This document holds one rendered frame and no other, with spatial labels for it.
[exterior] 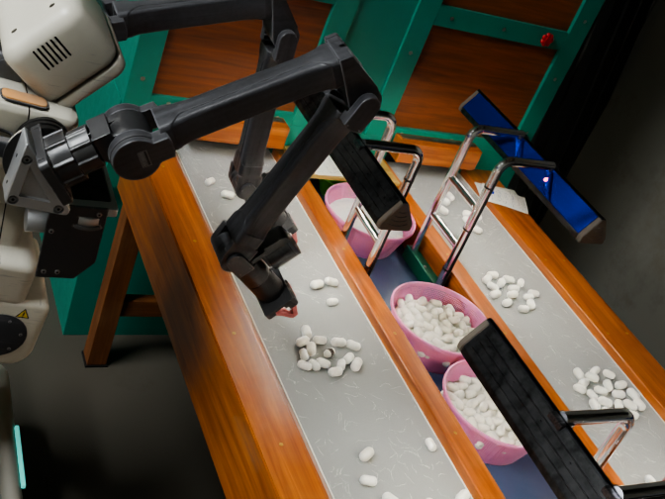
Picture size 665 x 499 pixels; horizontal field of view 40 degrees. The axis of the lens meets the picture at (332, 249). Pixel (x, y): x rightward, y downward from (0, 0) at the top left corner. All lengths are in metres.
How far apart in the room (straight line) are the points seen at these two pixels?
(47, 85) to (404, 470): 0.97
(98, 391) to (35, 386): 0.18
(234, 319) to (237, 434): 0.28
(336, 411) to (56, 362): 1.21
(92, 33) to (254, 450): 0.78
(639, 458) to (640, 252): 1.74
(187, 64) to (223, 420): 1.02
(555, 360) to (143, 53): 1.29
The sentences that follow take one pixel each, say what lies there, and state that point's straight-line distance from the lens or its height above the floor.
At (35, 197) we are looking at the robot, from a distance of 1.49.
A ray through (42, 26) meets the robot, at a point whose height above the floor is 1.35.
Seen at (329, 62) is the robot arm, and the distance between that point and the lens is 1.47.
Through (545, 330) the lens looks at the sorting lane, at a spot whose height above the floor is 0.74.
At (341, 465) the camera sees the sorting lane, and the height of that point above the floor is 0.74.
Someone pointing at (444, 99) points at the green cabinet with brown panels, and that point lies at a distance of 2.84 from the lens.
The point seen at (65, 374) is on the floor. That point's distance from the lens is 2.84.
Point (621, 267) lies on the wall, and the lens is 3.93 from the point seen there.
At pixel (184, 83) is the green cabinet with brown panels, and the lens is 2.49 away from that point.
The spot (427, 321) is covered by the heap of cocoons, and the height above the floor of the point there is 0.73.
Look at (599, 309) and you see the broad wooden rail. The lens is 2.63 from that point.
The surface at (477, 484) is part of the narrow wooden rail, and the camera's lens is 1.86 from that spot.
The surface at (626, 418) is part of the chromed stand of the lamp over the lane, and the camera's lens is 1.61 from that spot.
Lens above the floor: 1.95
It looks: 31 degrees down
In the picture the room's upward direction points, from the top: 23 degrees clockwise
